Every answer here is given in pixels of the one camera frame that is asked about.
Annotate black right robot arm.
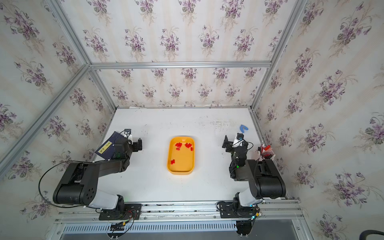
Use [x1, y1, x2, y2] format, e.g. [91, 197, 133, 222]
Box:
[222, 133, 287, 208]

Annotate aluminium mounting rail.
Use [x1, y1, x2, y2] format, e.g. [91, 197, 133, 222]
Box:
[54, 199, 305, 224]

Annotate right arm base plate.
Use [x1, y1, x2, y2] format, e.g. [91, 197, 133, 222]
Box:
[216, 201, 261, 220]

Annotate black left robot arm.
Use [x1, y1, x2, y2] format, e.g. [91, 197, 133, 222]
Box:
[38, 135, 143, 213]

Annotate pink pen cup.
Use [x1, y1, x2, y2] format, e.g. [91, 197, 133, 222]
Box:
[258, 144, 276, 161]

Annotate blue plastic clip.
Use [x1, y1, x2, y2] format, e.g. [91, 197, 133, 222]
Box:
[240, 125, 249, 134]

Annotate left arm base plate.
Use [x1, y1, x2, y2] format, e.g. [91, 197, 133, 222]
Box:
[99, 204, 143, 221]

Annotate dark blue notebook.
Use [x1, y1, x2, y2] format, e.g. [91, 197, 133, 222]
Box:
[94, 132, 125, 160]

